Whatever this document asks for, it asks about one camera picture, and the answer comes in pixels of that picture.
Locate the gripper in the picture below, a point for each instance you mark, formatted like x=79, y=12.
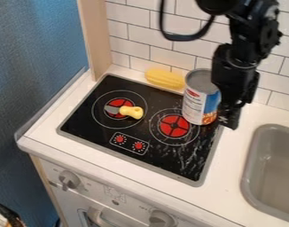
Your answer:
x=233, y=75

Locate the toy sink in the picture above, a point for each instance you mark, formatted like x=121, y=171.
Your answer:
x=271, y=171

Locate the blue and white can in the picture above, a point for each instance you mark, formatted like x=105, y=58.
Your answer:
x=199, y=97

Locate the toy stove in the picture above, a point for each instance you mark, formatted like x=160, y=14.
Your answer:
x=141, y=127

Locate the yellow toy corn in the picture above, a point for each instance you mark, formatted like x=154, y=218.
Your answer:
x=165, y=78

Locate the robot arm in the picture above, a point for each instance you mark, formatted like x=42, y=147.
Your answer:
x=249, y=20

